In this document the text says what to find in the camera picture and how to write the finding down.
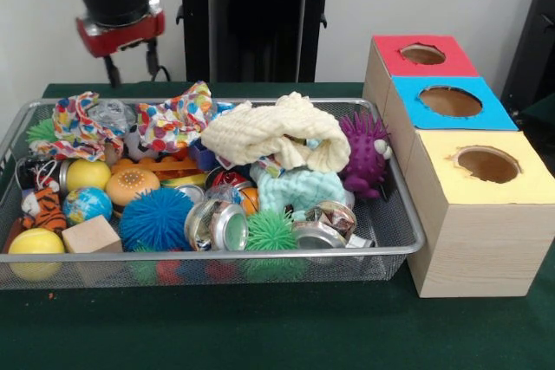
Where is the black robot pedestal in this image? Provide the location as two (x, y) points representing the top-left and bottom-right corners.
(166, 0), (350, 84)

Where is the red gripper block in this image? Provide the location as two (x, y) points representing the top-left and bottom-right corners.
(75, 0), (167, 88)

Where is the yellow ball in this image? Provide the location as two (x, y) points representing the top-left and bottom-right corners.
(7, 227), (66, 280)

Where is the polka dot cloth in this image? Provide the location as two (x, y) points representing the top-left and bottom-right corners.
(136, 81), (213, 153)

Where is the wooden box with three holes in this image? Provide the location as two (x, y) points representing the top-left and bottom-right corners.
(362, 35), (555, 300)

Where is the shallow wire mesh bin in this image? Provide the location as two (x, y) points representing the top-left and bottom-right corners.
(0, 98), (427, 291)

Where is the cream knitted cloth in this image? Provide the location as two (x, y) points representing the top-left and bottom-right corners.
(200, 91), (351, 172)

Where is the large blue spiky ball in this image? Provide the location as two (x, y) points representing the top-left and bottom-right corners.
(119, 187), (195, 252)

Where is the purple spiky toy creature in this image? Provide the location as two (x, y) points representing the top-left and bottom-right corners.
(338, 110), (394, 200)

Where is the crushed silver drink can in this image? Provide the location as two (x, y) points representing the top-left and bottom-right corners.
(184, 199), (249, 252)
(292, 200), (374, 250)

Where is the black upright panel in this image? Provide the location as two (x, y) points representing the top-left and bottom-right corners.
(500, 0), (555, 107)

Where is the green spiky rubber ball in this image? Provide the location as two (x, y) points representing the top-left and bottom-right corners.
(245, 209), (298, 252)

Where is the dark green tablecloth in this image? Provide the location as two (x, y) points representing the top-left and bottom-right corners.
(518, 99), (555, 133)
(0, 81), (555, 370)

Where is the mint knitted cloth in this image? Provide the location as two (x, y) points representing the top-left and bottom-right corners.
(250, 161), (347, 220)

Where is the small tiger plush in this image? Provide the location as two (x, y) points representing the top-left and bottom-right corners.
(20, 181), (67, 232)

